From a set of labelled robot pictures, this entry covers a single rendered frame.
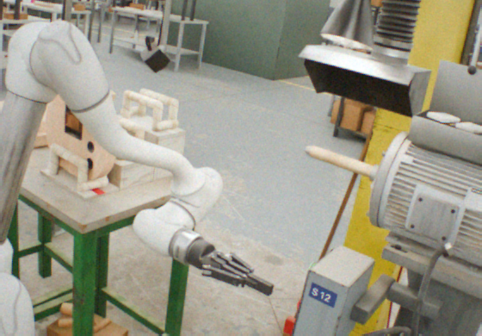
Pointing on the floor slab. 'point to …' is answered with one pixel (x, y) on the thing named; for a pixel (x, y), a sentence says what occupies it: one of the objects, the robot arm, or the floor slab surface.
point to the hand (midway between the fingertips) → (259, 284)
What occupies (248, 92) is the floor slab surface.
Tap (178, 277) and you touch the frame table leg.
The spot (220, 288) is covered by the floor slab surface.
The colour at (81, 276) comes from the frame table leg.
